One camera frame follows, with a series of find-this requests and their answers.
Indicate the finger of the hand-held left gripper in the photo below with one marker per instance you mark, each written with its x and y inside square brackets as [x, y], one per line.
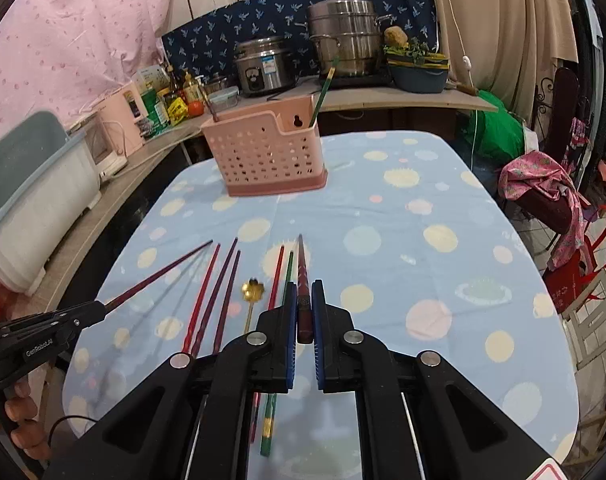
[85, 312]

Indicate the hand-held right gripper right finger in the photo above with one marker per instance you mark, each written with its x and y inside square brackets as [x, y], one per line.
[319, 345]

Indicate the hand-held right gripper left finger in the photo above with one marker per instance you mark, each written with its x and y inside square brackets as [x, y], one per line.
[290, 345]

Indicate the green chopstick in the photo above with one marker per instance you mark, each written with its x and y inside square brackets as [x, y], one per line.
[323, 92]
[287, 280]

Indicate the gold flower spoon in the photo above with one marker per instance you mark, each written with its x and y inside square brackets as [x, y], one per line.
[253, 291]

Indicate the pink perforated utensil basket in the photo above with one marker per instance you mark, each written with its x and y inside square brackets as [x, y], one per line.
[263, 155]

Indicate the person's left hand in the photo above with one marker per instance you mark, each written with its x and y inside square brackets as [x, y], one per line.
[25, 410]

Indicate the white bin with grey lid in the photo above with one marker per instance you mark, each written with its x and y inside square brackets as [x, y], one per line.
[38, 200]

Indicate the blue planet print tablecloth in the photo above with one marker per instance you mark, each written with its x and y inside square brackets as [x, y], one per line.
[383, 210]

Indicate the white mini oven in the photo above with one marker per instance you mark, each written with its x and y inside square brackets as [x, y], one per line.
[100, 145]

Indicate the pink electric kettle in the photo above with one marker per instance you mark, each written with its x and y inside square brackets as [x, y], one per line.
[123, 112]

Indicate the green packet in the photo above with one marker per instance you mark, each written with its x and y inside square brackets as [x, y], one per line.
[155, 112]

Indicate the yellow packet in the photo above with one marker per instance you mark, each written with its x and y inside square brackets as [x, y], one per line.
[178, 110]

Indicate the red tomato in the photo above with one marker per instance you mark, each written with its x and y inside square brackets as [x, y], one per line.
[196, 108]

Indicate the white carton box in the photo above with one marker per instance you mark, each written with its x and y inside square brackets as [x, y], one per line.
[150, 77]

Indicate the yellow oil bottle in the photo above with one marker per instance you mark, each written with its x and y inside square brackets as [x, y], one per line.
[191, 89]

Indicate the dark sauce bottle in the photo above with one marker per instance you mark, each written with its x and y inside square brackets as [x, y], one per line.
[172, 79]

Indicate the wooden kitchen counter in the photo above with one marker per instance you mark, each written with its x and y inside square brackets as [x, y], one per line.
[383, 100]

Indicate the red tote bag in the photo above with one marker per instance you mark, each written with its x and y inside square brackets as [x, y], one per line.
[568, 285]

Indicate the glass food container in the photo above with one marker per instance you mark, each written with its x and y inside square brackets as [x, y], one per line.
[225, 97]

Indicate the black induction cooker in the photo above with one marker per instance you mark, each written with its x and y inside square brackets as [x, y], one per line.
[358, 82]

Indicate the white stool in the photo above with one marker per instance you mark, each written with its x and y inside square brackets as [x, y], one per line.
[590, 320]

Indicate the pink floral cloth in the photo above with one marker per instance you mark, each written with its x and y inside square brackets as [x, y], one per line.
[538, 175]

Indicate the pink dotted sheet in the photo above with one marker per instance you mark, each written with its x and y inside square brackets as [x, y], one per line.
[73, 35]

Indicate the steel rice cooker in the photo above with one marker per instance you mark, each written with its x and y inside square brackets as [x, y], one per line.
[263, 67]

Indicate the green plastic bag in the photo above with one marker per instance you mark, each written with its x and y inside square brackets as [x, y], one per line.
[498, 127]

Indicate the blue plastic basin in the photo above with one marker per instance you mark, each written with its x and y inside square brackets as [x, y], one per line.
[418, 80]

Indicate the yellow green colander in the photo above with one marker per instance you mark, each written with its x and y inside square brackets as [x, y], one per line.
[428, 59]

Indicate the green leafy vegetables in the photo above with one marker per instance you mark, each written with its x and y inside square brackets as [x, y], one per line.
[413, 49]

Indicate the steel steamer pot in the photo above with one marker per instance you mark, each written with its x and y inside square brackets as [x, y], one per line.
[345, 35]

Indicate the brown loofah sponge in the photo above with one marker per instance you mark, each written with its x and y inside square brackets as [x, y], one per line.
[395, 36]

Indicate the navy patterned cloth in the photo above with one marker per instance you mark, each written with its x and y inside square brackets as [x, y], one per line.
[263, 10]

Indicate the dark metal chair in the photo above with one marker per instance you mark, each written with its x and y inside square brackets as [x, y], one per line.
[565, 95]

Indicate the beige curtain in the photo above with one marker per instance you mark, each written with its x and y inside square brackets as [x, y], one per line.
[503, 25]

